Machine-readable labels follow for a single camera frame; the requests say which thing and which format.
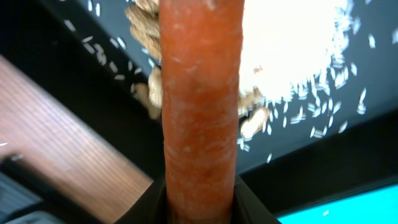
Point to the rice and peanuts pile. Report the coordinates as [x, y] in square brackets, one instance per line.
[290, 49]

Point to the teal plastic tray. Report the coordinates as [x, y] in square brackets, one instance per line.
[374, 207]

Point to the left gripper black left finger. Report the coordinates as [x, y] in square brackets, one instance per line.
[150, 208]

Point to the black tray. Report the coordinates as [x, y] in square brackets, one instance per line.
[36, 42]

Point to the orange carrot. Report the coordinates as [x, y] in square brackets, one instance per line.
[201, 49]

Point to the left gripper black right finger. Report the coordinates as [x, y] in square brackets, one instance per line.
[247, 208]

